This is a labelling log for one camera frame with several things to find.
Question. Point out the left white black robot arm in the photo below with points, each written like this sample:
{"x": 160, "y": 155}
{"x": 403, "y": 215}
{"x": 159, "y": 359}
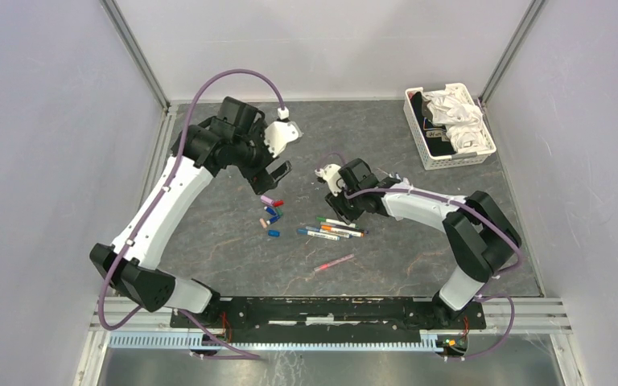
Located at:
{"x": 239, "y": 136}

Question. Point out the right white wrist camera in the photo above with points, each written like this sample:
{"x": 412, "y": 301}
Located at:
{"x": 330, "y": 174}

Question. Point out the white plastic basket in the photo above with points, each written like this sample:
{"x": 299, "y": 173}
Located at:
{"x": 433, "y": 146}

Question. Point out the orange cap marker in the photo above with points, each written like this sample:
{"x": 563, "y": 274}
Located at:
{"x": 345, "y": 231}

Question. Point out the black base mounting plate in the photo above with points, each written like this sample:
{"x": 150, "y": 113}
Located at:
{"x": 337, "y": 319}

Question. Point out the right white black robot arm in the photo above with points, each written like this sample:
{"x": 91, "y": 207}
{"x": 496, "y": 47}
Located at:
{"x": 481, "y": 238}

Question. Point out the red thin pen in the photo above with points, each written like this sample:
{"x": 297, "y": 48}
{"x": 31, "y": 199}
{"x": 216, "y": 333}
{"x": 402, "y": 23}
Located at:
{"x": 330, "y": 264}

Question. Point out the crumpled white cloth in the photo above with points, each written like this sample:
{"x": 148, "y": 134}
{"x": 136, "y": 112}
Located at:
{"x": 454, "y": 108}

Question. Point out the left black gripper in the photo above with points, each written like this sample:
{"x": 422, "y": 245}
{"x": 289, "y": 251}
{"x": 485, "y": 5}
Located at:
{"x": 259, "y": 178}

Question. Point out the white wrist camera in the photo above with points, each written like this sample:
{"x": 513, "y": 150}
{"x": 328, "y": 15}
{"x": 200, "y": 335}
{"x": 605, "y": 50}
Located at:
{"x": 330, "y": 174}
{"x": 279, "y": 134}

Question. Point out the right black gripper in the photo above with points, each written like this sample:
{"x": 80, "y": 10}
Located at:
{"x": 335, "y": 202}

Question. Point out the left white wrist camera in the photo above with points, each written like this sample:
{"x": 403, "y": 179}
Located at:
{"x": 279, "y": 134}

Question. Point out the purple highlighter cap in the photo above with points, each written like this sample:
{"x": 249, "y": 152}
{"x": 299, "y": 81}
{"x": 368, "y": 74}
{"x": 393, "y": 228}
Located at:
{"x": 266, "y": 200}

